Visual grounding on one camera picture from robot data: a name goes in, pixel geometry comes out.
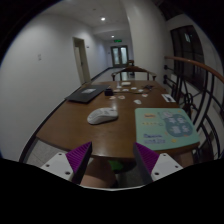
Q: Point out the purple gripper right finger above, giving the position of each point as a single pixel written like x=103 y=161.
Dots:
x=153 y=166

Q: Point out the side doorway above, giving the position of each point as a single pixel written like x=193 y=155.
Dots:
x=81 y=60

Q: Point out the small black box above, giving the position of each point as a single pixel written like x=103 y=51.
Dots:
x=108 y=92

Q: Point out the wooden chair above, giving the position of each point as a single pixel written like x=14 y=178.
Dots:
x=133 y=69

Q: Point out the white booklet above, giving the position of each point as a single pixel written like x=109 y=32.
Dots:
x=168 y=98

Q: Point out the dark window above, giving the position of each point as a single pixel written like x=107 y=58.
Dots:
x=186 y=44

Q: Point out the white card on table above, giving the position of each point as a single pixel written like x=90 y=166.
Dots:
x=138 y=102

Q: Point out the black laptop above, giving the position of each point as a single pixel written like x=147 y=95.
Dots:
x=85 y=95

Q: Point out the green exit sign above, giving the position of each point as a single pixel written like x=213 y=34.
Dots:
x=118 y=41

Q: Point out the double glass door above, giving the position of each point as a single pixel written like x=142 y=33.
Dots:
x=119 y=56

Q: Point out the green mouse pad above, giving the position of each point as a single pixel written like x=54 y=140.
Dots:
x=164 y=128

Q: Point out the black metal railing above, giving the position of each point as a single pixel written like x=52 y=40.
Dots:
x=199 y=89

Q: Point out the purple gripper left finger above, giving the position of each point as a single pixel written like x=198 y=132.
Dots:
x=70 y=166

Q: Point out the white computer mouse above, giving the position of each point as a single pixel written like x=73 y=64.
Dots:
x=102 y=115

